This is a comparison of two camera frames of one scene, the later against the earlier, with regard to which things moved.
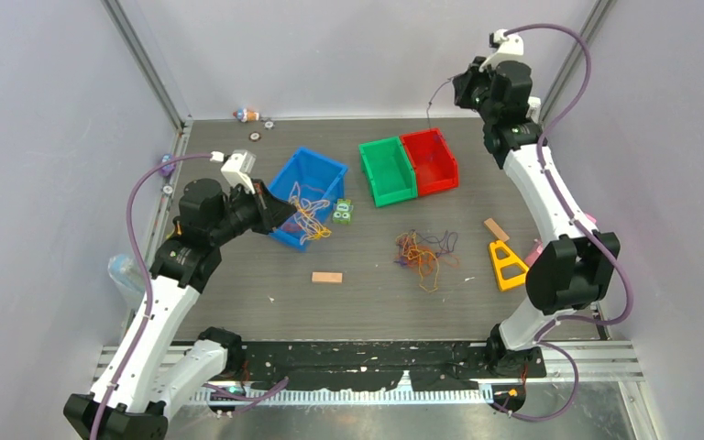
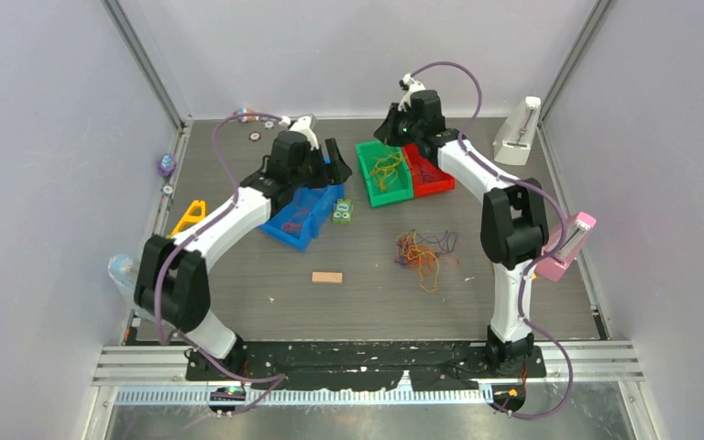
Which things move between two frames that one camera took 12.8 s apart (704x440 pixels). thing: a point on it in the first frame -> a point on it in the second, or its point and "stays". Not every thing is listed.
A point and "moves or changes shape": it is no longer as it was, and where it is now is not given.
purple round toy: [169, 170] stays
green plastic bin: [388, 170] stays
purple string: [427, 108] moves or changes shape
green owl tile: [342, 211] stays
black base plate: [437, 365] stays
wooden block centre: [326, 277] stays
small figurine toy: [246, 115] stays
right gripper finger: [465, 88] -> [389, 131]
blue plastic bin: [315, 186] stays
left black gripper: [272, 211] -> [337, 173]
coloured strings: [416, 249] stays
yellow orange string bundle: [304, 215] -> [385, 165]
